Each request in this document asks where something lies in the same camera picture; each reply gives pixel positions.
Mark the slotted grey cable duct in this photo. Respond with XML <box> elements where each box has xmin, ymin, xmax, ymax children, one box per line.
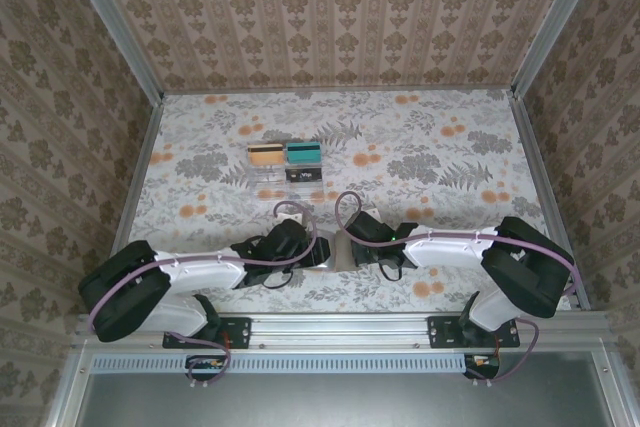
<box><xmin>91</xmin><ymin>352</ymin><xmax>504</xmax><ymax>374</ymax></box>

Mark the grey metal sheet panel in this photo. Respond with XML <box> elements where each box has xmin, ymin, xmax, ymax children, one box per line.
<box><xmin>44</xmin><ymin>350</ymin><xmax>640</xmax><ymax>427</ymax></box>

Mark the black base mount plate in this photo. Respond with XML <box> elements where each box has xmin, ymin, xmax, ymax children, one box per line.
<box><xmin>427</xmin><ymin>315</ymin><xmax>522</xmax><ymax>350</ymax></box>
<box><xmin>162</xmin><ymin>315</ymin><xmax>253</xmax><ymax>350</ymax></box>

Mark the aluminium back rail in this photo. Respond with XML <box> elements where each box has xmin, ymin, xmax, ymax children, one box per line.
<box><xmin>159</xmin><ymin>86</ymin><xmax>519</xmax><ymax>97</ymax></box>

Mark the grey folding card holder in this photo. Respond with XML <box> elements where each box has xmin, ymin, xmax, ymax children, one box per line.
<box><xmin>312</xmin><ymin>230</ymin><xmax>355</xmax><ymax>273</ymax></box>

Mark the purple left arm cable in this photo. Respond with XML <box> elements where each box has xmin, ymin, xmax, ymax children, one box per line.
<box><xmin>87</xmin><ymin>200</ymin><xmax>317</xmax><ymax>337</ymax></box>

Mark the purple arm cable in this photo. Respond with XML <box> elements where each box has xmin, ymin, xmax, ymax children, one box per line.
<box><xmin>87</xmin><ymin>200</ymin><xmax>317</xmax><ymax>337</ymax></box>
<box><xmin>333</xmin><ymin>191</ymin><xmax>577</xmax><ymax>319</ymax></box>

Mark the aluminium frame post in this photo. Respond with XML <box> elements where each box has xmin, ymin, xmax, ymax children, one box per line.
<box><xmin>58</xmin><ymin>0</ymin><xmax>166</xmax><ymax>104</ymax></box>
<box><xmin>510</xmin><ymin>0</ymin><xmax>609</xmax><ymax>98</ymax></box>

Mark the black VIP card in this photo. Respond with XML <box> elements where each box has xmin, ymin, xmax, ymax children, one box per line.
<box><xmin>284</xmin><ymin>166</ymin><xmax>324</xmax><ymax>184</ymax></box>

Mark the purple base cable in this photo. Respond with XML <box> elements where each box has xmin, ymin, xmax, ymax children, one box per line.
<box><xmin>469</xmin><ymin>319</ymin><xmax>541</xmax><ymax>389</ymax></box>
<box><xmin>163</xmin><ymin>330</ymin><xmax>233</xmax><ymax>391</ymax></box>

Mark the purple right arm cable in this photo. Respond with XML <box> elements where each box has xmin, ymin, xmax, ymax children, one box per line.
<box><xmin>333</xmin><ymin>191</ymin><xmax>577</xmax><ymax>319</ymax></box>

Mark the aluminium side rail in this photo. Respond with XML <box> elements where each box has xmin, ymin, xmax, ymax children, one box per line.
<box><xmin>94</xmin><ymin>96</ymin><xmax>165</xmax><ymax>313</ymax></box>
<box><xmin>508</xmin><ymin>91</ymin><xmax>592</xmax><ymax>312</ymax></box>

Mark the black controller board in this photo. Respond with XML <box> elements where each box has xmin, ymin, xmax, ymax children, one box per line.
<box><xmin>463</xmin><ymin>353</ymin><xmax>501</xmax><ymax>379</ymax></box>
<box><xmin>185</xmin><ymin>354</ymin><xmax>227</xmax><ymax>379</ymax></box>

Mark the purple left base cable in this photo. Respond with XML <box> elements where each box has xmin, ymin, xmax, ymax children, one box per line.
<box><xmin>163</xmin><ymin>330</ymin><xmax>233</xmax><ymax>391</ymax></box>

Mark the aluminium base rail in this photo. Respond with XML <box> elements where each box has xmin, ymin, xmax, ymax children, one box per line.
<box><xmin>72</xmin><ymin>310</ymin><xmax>615</xmax><ymax>354</ymax></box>

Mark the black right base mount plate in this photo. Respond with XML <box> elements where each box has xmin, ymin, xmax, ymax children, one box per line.
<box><xmin>427</xmin><ymin>315</ymin><xmax>522</xmax><ymax>350</ymax></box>

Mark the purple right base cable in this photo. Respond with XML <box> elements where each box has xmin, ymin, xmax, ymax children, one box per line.
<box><xmin>469</xmin><ymin>319</ymin><xmax>541</xmax><ymax>389</ymax></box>

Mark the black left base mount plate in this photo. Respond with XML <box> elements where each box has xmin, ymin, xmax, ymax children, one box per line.
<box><xmin>162</xmin><ymin>315</ymin><xmax>253</xmax><ymax>350</ymax></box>

